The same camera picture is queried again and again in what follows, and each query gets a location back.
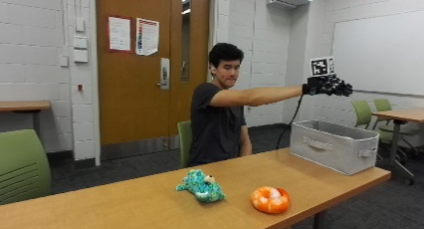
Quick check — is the white marker cube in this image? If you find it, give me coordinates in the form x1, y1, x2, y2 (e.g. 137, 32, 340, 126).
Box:
308, 56, 336, 78

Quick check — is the green chair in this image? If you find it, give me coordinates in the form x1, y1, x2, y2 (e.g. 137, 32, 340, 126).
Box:
177, 119, 194, 169
351, 100, 375, 130
372, 98, 424, 158
0, 128, 53, 206

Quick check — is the whiteboard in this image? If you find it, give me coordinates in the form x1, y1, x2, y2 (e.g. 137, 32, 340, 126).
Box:
331, 9, 424, 98

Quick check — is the grey fabric storage bin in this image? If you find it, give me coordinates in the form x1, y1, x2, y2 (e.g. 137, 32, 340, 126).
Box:
289, 119, 382, 176

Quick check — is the wooden side table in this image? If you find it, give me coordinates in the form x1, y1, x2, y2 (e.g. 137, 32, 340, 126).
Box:
0, 100, 53, 137
371, 108, 424, 186

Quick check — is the the person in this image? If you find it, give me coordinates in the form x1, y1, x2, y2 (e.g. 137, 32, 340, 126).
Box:
189, 42, 355, 168

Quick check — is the orange white plush toy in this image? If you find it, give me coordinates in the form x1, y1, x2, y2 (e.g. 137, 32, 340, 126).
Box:
249, 185, 291, 215

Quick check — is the teal spotted plush toy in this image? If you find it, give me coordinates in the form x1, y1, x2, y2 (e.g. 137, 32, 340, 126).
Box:
176, 168, 226, 204

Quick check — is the wooden door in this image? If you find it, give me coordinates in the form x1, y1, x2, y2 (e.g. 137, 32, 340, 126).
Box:
94, 0, 213, 161

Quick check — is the colourful paper poster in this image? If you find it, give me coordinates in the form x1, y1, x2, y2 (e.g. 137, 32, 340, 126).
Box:
136, 17, 161, 57

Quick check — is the white paper notice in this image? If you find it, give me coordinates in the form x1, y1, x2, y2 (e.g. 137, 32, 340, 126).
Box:
108, 16, 133, 53

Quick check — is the black glove cable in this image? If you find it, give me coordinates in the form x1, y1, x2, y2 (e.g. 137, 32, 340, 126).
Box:
274, 94, 306, 150

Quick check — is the silver door handle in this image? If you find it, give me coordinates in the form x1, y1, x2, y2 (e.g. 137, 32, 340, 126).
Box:
157, 57, 172, 91

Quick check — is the white wall switch plate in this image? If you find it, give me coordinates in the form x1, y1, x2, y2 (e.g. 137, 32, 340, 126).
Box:
73, 36, 89, 50
73, 49, 89, 64

